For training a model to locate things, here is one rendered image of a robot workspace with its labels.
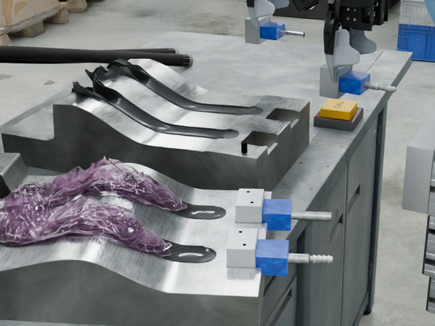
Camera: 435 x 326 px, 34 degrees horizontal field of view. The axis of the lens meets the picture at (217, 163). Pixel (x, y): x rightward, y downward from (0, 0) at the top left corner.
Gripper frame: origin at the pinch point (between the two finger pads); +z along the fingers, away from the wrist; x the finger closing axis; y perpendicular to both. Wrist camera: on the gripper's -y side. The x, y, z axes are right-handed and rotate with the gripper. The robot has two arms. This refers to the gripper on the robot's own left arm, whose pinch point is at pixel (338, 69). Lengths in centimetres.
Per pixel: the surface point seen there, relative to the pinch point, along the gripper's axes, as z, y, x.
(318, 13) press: 89, -179, 348
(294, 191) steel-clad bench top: 15.1, 1.7, -19.1
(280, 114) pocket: 7.1, -7.3, -7.7
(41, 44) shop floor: 94, -318, 212
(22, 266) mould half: 7, -10, -65
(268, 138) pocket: 7.0, -3.7, -18.0
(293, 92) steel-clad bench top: 15.0, -20.8, 21.8
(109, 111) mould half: 3.2, -28.5, -28.8
